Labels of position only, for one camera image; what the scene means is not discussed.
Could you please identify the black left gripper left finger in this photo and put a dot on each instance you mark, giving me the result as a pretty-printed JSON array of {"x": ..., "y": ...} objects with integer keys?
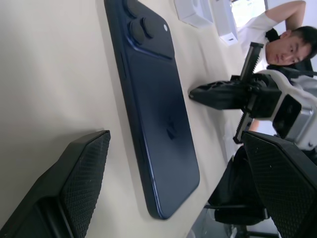
[{"x": 74, "y": 183}]

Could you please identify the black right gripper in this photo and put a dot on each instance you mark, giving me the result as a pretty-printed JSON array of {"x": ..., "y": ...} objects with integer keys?
[{"x": 263, "y": 99}]

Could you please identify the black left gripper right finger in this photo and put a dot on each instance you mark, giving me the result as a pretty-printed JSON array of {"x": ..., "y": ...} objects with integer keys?
[{"x": 284, "y": 183}]

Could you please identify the white phone box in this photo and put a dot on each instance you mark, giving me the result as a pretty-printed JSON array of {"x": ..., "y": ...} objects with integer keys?
[{"x": 226, "y": 22}]

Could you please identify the white phone box base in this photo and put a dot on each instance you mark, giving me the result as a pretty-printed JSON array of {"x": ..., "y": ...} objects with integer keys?
[{"x": 195, "y": 15}]

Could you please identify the dark blue smartphone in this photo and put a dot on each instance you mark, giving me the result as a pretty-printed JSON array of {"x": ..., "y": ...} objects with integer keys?
[{"x": 153, "y": 114}]

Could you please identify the person in white shirt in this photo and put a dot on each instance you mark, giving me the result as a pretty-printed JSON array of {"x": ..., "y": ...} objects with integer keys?
[{"x": 255, "y": 29}]

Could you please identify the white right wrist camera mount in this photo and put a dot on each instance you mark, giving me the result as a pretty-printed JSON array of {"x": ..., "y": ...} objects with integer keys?
[{"x": 292, "y": 111}]

